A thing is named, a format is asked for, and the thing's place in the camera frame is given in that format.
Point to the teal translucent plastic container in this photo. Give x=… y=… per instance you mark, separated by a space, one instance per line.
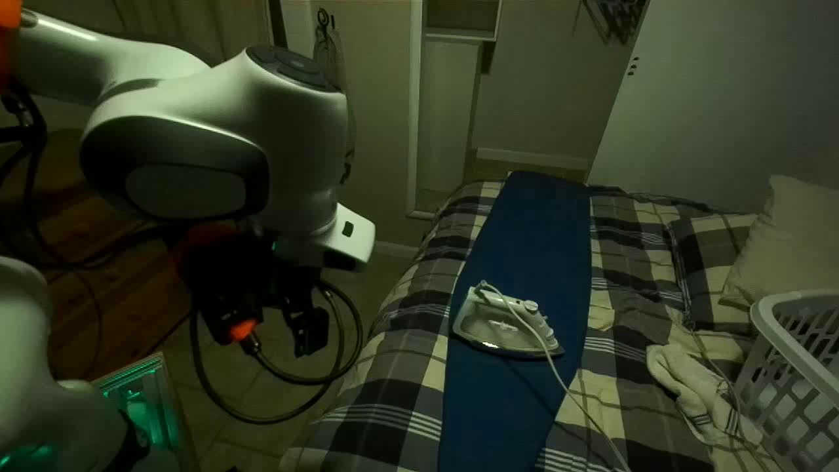
x=146 y=401

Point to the beige pillow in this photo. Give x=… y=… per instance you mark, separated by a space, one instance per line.
x=787 y=244

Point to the black white plaid blanket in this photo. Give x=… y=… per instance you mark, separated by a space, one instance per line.
x=631 y=264

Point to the cream crumpled towel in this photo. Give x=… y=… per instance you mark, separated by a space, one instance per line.
x=691 y=376

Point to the white wardrobe door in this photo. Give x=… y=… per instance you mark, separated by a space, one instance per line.
x=725 y=94

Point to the dark hanging wall decoration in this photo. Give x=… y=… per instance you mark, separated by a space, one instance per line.
x=617 y=16

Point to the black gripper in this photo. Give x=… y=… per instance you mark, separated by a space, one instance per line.
x=244 y=275

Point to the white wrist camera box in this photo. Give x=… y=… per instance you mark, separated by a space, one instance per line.
x=352 y=232

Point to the white plastic laundry basket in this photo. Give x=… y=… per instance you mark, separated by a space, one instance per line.
x=800 y=376

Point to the white steam iron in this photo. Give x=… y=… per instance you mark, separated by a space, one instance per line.
x=508 y=325

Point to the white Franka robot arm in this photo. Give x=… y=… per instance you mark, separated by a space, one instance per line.
x=219 y=106

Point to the blue ironing board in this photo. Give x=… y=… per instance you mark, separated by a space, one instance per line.
x=526 y=237

